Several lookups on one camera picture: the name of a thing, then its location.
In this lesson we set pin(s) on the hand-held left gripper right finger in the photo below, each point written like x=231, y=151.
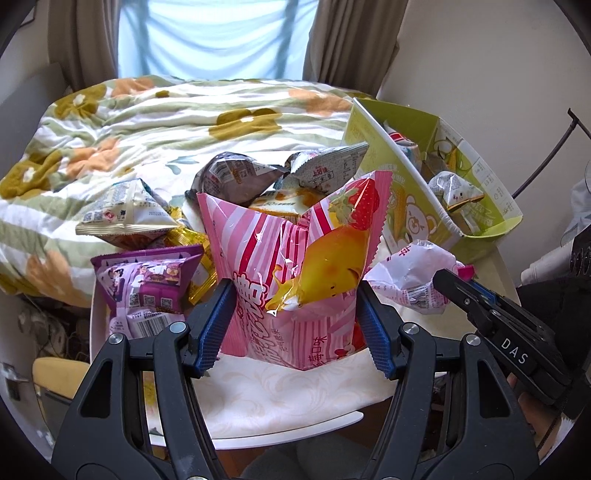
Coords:
x=376, y=332

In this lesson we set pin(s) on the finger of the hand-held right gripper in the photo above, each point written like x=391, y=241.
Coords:
x=457, y=290
x=482, y=290

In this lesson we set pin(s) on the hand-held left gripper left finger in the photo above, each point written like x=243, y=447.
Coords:
x=213, y=323

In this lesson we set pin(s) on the pink white packet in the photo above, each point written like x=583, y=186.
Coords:
x=411, y=272

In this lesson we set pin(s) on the pink striped snack bag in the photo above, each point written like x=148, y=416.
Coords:
x=258, y=258

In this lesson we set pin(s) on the green cardboard box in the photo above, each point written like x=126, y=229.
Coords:
x=415, y=217

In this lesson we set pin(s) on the orange snack packet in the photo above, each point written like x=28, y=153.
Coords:
x=281, y=203

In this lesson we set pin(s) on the person's right hand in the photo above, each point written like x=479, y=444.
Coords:
x=531, y=410

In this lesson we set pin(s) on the gold foil snack packet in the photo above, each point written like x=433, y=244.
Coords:
x=194, y=258

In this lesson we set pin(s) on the cream floral tablecloth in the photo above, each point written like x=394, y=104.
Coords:
x=277, y=397

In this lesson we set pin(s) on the small white snack packet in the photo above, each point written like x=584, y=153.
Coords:
x=450, y=187

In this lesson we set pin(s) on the pale cloth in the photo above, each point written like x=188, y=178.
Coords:
x=579, y=207

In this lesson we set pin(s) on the cream snack packet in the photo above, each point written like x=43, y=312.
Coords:
x=124, y=212

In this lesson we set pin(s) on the dark purple snack packet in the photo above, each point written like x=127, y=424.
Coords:
x=231, y=177

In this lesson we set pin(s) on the red white snack packet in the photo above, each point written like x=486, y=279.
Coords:
x=406, y=143

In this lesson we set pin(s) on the yellow chair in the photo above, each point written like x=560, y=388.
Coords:
x=55, y=374

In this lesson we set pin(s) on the black metal stand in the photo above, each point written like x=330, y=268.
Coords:
x=575, y=129

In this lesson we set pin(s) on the floral striped blanket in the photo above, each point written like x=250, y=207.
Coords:
x=138, y=129

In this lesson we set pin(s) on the beige curtain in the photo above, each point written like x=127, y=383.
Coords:
x=355, y=41
x=83, y=41

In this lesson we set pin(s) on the window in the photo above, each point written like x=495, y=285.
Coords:
x=212, y=37

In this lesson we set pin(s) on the grey board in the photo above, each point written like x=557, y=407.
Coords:
x=27, y=101

